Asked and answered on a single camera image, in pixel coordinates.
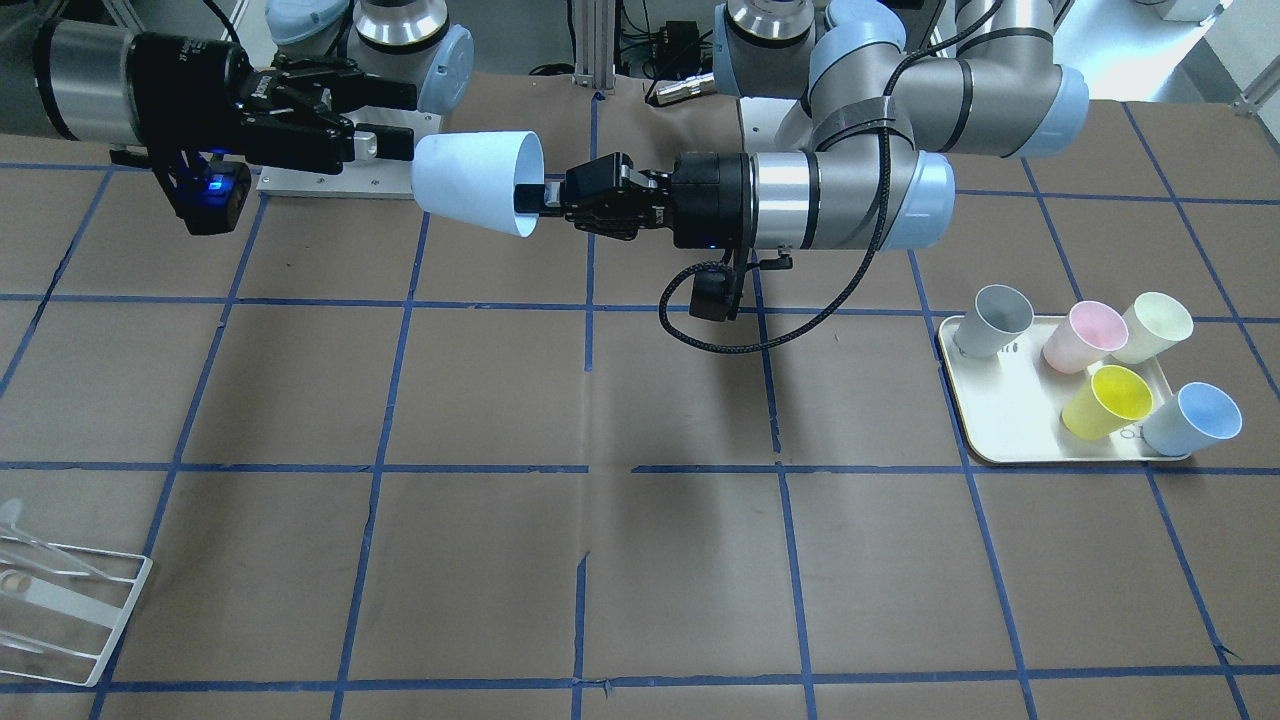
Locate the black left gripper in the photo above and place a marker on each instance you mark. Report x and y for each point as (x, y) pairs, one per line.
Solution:
(708, 198)

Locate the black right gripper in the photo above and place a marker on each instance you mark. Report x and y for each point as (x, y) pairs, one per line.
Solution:
(190, 90)

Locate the light blue plastic cup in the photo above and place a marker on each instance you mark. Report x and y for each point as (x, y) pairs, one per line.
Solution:
(471, 177)

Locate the grey plastic cup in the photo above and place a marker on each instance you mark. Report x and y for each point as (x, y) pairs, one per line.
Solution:
(998, 316)

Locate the pink plastic cup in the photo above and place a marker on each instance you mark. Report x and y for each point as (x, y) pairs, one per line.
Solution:
(1089, 333)

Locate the yellow plastic cup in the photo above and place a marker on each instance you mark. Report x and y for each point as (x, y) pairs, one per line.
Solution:
(1112, 398)

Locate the cream plastic cup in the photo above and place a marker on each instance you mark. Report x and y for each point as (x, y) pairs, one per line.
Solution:
(1155, 322)

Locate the silver metal connector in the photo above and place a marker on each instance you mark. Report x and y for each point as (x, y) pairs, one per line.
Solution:
(668, 93)

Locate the cream plastic tray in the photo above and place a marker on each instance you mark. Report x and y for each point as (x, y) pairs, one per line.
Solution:
(1010, 404)

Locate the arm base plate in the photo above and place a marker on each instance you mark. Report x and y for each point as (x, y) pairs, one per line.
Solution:
(368, 177)

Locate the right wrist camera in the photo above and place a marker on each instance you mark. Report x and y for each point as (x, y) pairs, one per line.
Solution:
(206, 191)

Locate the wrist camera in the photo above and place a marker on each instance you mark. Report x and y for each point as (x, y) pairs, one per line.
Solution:
(206, 191)
(717, 292)

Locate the aluminium frame post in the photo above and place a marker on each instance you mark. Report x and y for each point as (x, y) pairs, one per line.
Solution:
(594, 42)

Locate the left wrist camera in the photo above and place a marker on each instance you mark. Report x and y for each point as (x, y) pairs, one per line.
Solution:
(717, 292)

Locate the white wire cup rack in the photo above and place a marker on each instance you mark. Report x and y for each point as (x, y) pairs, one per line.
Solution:
(64, 608)

